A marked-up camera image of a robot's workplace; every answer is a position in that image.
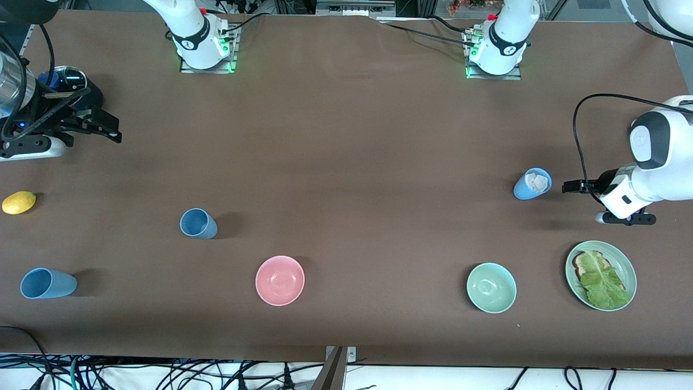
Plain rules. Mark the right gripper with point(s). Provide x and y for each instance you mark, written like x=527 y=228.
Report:
x=60 y=114

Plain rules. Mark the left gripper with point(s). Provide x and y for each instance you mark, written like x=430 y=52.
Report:
x=597 y=184

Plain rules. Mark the blue cup holding tissue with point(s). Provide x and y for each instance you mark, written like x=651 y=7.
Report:
x=521 y=190

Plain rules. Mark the blue plastic cup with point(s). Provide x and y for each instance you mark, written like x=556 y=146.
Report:
x=59 y=284
x=206 y=230

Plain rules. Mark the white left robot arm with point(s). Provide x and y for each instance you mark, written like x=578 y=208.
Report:
x=668 y=151

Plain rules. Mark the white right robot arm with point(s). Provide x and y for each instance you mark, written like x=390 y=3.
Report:
x=189 y=32

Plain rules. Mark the dark blue saucepan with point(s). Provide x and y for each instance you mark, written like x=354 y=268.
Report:
x=95 y=96

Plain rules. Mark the crumpled white tissue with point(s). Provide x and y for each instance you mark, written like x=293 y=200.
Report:
x=536 y=181

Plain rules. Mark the glass lid with blue knob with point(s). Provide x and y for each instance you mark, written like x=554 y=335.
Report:
x=70 y=78

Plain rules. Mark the toast slice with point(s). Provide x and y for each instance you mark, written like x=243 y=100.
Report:
x=580 y=264

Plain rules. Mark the green plate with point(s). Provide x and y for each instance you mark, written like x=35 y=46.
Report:
x=628 y=271

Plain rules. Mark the green lettuce leaf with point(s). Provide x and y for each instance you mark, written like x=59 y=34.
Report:
x=603 y=284

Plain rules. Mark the yellow lemon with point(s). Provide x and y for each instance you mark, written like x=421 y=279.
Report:
x=19 y=202

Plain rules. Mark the mint green bowl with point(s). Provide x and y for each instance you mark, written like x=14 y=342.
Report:
x=491 y=287

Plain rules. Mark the pink bowl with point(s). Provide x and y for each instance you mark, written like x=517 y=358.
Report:
x=280 y=280

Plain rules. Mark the aluminium table edge rail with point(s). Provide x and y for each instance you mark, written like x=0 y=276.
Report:
x=27 y=40

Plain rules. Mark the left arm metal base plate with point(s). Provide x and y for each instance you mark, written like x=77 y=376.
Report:
x=517 y=75

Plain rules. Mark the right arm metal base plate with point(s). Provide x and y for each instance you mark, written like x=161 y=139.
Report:
x=234 y=54

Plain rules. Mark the metal table clamp bracket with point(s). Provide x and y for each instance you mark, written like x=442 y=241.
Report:
x=337 y=368

